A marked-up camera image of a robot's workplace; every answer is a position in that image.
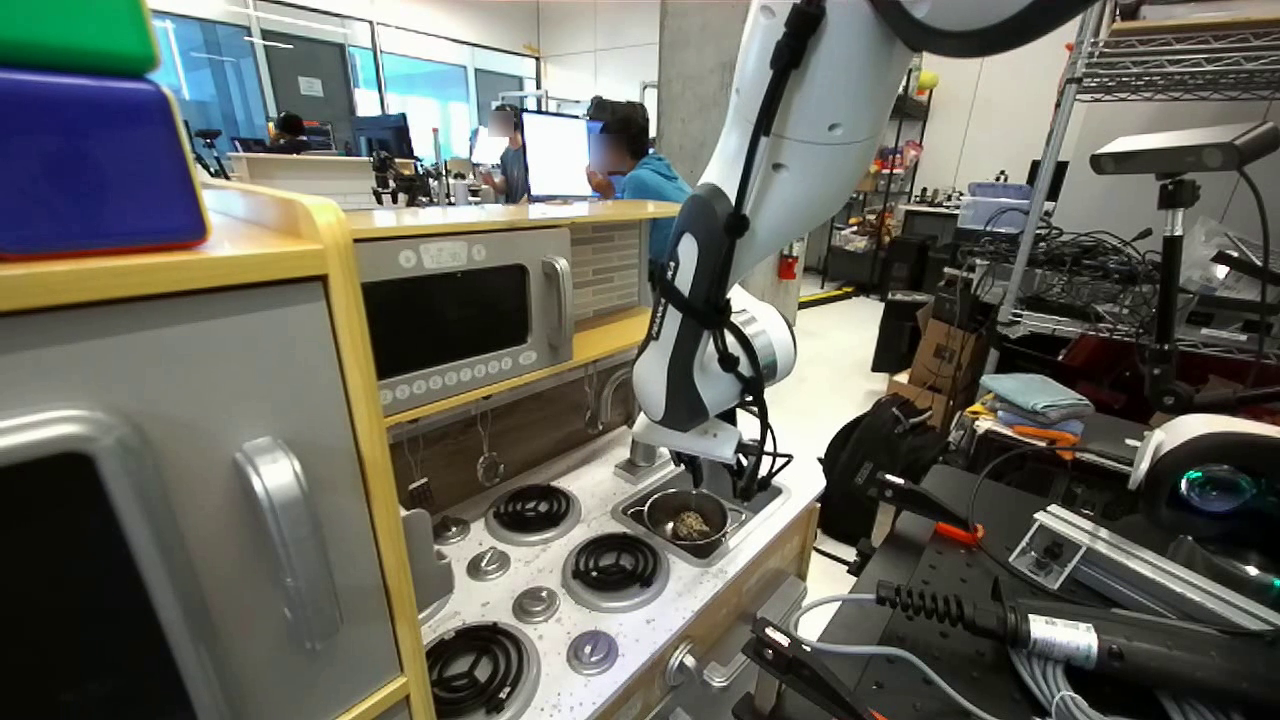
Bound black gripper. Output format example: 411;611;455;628
667;445;752;505

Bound spotted cheetah doll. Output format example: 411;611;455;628
659;505;719;542

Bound grey toy sink basin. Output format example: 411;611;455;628
611;472;788;569

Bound small steel pot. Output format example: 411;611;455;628
641;485;735;558

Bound grey toy faucet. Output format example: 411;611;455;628
611;429;674;489

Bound black coil toy burner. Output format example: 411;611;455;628
423;615;544;720
483;478;582;546
558;528;670;615

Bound black backpack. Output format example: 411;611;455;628
815;394;949;552

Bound brown cardboard box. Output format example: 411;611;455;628
907;312;990;401

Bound grey toy microwave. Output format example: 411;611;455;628
353;224;579;415

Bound person in blue shirt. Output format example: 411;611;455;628
582;90;697;272

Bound light blue folded cloth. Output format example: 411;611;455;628
975;369;1100;432

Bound bright white monitor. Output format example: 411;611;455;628
516;109;595;202

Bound person wearing headphones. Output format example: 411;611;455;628
483;100;534;206

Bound translucent plastic storage bin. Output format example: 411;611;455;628
956;174;1040;238

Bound aluminium extrusion bar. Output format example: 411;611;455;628
1008;501;1280;639

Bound wooden toy play kitchen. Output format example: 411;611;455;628
0;174;830;720

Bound black handheld power tool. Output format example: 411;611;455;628
872;577;1280;713

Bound dark computer monitor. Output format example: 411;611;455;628
353;110;414;159

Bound metal ladder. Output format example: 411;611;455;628
994;0;1119;329

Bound white round device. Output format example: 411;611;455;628
1124;411;1280;534

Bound grey toy fridge door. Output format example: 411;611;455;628
0;277;409;720

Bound blue plastic block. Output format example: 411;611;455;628
0;69;212;259

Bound green plastic block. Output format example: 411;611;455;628
0;0;161;80

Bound orange handled tool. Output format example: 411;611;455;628
868;472;990;556

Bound grey camera on stand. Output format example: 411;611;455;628
1089;114;1280;411

